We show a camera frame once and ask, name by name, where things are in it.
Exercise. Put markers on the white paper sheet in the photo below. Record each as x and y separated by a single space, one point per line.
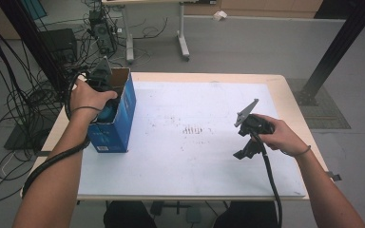
190 171

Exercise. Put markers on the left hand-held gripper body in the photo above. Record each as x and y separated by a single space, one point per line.
103 77

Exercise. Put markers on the blue cardboard box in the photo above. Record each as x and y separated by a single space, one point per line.
122 126

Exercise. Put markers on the person's right leg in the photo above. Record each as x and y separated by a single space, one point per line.
245 217

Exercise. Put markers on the person's left leg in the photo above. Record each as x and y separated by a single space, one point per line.
130 217

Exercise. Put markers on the person's leg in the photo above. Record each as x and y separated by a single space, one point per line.
245 217
130 217

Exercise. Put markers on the grey floor mat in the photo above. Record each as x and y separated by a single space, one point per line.
332 117

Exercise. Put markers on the crumpled white paper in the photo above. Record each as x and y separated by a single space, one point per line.
219 15

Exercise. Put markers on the black computer tower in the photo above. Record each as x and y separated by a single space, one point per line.
103 31

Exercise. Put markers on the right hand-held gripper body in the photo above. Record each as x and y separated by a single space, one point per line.
256 125

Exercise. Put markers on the black box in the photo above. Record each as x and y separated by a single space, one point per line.
58 42

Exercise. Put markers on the wooden cabinet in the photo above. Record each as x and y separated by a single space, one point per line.
266 6

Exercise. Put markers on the white desk with metal legs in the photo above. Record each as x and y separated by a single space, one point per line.
129 31

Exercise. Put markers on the person's right hand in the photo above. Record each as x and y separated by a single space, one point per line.
282 137

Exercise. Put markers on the black tape strip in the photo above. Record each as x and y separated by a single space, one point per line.
42 153
334 175

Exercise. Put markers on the black band on left wrist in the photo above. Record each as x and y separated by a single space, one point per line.
85 108

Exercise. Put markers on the black band on wrist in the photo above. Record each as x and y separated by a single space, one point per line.
302 152
85 108

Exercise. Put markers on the black metal frame post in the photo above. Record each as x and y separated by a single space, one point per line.
339 47
33 41

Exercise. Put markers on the black band on right wrist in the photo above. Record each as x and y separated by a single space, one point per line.
302 152

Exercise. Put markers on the black floor plate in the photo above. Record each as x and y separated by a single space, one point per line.
22 139

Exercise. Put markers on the person's left hand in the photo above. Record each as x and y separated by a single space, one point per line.
87 98

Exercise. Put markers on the grey foot pedal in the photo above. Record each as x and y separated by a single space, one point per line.
193 215

